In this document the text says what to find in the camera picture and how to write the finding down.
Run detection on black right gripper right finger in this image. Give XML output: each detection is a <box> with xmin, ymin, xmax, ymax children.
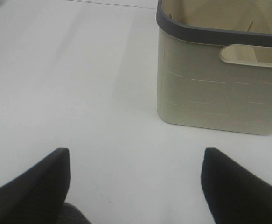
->
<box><xmin>201</xmin><ymin>148</ymin><xmax>272</xmax><ymax>224</ymax></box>

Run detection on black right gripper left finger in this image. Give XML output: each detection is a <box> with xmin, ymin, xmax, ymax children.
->
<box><xmin>0</xmin><ymin>148</ymin><xmax>90</xmax><ymax>224</ymax></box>

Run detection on beige basket with grey rim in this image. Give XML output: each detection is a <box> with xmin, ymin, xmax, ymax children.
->
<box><xmin>156</xmin><ymin>0</ymin><xmax>272</xmax><ymax>135</ymax></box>

